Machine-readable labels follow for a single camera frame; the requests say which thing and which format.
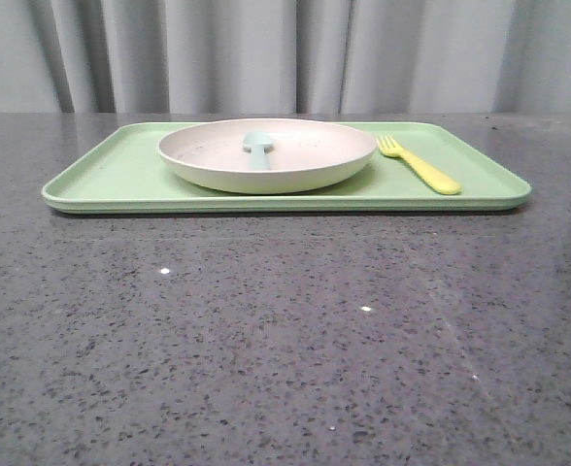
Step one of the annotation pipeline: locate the beige round plate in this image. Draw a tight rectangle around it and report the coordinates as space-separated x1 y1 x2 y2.
157 118 377 194

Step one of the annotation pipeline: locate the yellow plastic fork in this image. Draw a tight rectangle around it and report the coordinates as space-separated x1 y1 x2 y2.
377 136 462 195

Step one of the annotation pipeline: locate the light blue plastic spoon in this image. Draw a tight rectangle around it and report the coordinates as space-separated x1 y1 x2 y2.
243 131 273 171

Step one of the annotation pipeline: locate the light green plastic tray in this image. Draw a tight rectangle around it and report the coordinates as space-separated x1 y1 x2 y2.
42 121 531 215

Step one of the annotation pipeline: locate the grey pleated curtain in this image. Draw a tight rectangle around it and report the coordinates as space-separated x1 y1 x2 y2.
0 1 571 115

